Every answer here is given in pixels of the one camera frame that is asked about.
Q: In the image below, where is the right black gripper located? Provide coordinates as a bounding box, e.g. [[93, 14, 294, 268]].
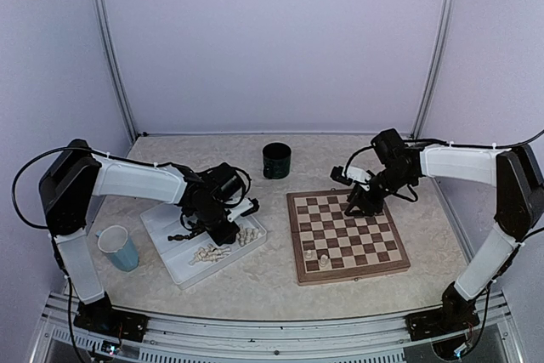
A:
[[344, 165, 414, 216]]

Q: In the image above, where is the white plastic tray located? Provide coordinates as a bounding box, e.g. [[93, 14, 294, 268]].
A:
[[140, 204, 267, 290]]

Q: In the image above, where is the wooden chess board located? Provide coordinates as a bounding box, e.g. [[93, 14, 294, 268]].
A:
[[286, 190, 411, 286]]

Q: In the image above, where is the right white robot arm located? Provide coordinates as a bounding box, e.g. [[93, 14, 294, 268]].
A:
[[331, 128, 543, 332]]

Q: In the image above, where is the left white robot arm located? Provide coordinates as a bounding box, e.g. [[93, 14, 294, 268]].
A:
[[38, 139, 259, 333]]

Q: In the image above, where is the white chess pieces pile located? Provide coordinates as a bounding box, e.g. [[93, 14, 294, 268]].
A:
[[189, 244, 231, 265]]

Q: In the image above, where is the dark chess pieces pile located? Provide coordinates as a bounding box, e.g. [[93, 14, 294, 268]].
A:
[[167, 227, 205, 241]]

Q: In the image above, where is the white pawns group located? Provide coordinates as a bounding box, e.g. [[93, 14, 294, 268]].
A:
[[236, 228, 259, 247]]

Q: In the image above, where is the dark green cup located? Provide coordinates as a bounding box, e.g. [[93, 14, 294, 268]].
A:
[[262, 142, 292, 179]]

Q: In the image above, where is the light blue pitcher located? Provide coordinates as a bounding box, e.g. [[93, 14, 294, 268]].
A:
[[95, 225, 139, 272]]

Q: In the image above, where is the aluminium front rail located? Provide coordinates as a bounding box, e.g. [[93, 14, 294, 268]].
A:
[[23, 292, 525, 362]]

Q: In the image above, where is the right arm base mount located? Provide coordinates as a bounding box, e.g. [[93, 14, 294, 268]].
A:
[[405, 308, 480, 342]]

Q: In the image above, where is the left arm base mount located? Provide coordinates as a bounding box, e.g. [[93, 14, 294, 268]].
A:
[[73, 305, 148, 343]]

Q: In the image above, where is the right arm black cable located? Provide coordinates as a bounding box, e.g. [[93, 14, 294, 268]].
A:
[[496, 128, 544, 152]]

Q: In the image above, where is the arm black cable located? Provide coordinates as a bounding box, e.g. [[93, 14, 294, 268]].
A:
[[11, 146, 94, 230], [496, 128, 544, 152]]

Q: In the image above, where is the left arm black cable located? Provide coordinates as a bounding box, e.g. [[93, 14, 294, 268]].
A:
[[11, 146, 94, 230]]

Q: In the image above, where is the right aluminium frame post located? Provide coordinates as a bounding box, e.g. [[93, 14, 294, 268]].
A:
[[411, 0, 455, 139]]

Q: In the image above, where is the aluminium frame post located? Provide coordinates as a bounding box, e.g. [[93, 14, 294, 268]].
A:
[[411, 0, 455, 139], [93, 0, 139, 143]]

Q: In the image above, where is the left aluminium frame post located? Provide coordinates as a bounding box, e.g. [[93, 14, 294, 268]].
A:
[[93, 0, 139, 143]]

